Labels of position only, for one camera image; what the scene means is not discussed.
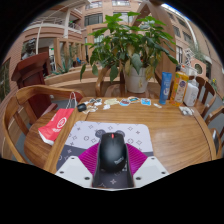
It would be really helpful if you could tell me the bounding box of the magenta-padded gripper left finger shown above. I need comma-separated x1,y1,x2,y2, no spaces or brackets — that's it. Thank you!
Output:
54,143,101,188

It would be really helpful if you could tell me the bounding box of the black computer mouse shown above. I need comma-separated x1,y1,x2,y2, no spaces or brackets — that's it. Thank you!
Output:
98,132,128,174

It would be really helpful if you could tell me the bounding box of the dark red wooden pedestal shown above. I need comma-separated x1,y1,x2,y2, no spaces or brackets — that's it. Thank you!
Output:
10,51,58,125

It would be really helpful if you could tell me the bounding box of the white pump bottle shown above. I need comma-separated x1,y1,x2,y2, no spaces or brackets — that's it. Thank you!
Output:
183,74,200,108

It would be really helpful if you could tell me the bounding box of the round teal sticker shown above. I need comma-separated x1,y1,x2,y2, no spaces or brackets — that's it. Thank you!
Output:
128,96,141,104

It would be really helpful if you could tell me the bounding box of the spiky aloe plant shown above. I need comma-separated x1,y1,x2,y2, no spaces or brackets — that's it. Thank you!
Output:
52,46,83,76

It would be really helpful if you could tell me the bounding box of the dark bust statue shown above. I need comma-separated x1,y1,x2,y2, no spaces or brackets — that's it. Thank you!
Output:
20,38,37,61

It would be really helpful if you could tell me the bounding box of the orange dish soap bottle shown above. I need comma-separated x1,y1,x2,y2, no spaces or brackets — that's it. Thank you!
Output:
169,64,190,107

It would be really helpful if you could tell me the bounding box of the clear plastic bag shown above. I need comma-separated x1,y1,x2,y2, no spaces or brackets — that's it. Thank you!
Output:
178,105,195,117

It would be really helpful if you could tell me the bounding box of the cream sticker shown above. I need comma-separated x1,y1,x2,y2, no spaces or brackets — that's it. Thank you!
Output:
103,97,120,106

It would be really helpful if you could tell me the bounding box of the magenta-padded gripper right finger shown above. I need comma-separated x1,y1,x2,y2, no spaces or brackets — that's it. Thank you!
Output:
126,143,170,188

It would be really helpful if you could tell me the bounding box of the yellow flowering plant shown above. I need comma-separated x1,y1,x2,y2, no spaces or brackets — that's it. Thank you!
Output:
210,78,219,93

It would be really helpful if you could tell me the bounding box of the red paper bag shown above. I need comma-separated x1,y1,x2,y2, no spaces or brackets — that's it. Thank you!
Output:
37,92,78,147

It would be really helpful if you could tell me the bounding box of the blue picture sticker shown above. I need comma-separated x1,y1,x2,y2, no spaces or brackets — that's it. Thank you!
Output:
140,97,152,107

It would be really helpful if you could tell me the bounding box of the small black pouch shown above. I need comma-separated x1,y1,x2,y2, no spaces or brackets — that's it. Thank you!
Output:
76,102,88,113

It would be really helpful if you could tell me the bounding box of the grey white cartoon mouse pad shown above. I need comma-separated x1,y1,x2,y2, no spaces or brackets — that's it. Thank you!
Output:
55,120,154,190

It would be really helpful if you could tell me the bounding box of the green plant in white pot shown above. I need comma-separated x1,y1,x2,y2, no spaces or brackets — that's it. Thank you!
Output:
79,11,179,94

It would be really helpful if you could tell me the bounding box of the blue squeeze tube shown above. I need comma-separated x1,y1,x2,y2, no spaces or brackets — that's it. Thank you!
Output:
158,71,173,105

